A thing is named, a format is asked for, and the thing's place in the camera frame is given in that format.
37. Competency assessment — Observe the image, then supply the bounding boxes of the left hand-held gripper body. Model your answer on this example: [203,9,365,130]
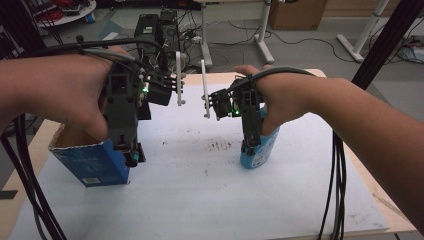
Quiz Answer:
[106,49,187,151]

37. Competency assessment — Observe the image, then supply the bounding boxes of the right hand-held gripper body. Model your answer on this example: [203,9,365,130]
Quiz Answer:
[200,59,265,148]

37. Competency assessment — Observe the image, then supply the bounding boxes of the blue spray bottle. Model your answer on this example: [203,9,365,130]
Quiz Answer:
[239,104,281,170]

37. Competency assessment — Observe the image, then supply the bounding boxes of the blue cardboard box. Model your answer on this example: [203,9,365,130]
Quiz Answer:
[48,123,131,188]

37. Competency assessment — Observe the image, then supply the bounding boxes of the person's right hand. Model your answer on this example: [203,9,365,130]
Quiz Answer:
[233,64,322,137]

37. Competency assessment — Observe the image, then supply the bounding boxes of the person's left hand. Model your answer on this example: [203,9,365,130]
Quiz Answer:
[44,45,134,142]

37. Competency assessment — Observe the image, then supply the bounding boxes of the small white box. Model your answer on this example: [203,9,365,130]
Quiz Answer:
[101,31,122,43]

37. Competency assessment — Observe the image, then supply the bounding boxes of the white foam mat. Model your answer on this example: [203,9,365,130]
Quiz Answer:
[8,81,391,240]

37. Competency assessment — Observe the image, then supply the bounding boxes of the black computer tower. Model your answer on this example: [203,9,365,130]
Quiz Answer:
[159,9,182,53]
[134,13,162,58]

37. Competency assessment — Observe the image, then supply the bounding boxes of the round white table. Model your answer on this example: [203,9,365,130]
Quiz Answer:
[34,0,98,28]

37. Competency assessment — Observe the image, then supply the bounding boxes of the brown cardboard box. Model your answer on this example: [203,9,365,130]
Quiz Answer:
[268,0,329,32]

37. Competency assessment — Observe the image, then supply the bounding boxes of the dark tape strip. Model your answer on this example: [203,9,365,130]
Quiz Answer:
[0,189,19,201]

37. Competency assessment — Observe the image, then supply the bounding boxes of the black stand pole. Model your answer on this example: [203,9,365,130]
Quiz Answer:
[351,0,424,92]

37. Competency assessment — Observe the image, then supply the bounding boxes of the light blue cloth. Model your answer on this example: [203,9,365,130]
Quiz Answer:
[397,44,424,65]

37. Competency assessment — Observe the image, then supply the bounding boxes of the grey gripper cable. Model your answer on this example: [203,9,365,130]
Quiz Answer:
[81,47,141,65]

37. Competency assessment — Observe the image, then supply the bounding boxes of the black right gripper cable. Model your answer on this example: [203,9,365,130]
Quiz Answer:
[226,65,348,240]

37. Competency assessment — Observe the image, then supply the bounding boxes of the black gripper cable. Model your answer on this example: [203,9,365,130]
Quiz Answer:
[0,34,169,240]
[226,65,348,240]

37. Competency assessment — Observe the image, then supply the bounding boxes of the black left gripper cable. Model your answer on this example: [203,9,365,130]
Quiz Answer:
[0,34,169,240]

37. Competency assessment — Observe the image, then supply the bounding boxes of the white desk frame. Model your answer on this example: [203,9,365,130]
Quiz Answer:
[336,0,392,64]
[193,0,277,68]

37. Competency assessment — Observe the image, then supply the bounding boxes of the tangle of black floor cables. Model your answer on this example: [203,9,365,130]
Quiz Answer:
[179,9,205,74]

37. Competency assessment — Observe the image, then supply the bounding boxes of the long black floor cable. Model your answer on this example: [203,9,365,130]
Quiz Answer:
[213,19,355,64]

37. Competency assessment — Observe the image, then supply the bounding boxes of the red cable coil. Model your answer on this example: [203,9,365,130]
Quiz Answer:
[42,8,65,23]

